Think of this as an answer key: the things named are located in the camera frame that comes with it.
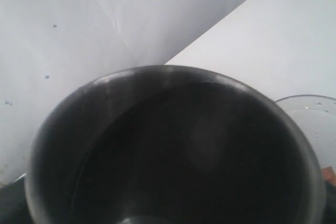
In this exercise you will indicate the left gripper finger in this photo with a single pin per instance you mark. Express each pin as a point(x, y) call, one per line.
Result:
point(13, 203)

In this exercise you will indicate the stainless steel cup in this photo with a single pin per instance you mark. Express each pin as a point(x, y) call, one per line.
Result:
point(172, 144)

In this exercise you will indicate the brown food pieces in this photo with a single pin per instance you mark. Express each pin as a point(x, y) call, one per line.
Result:
point(329, 175)

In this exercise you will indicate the clear graduated shaker body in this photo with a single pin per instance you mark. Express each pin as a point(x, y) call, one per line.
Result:
point(315, 115)

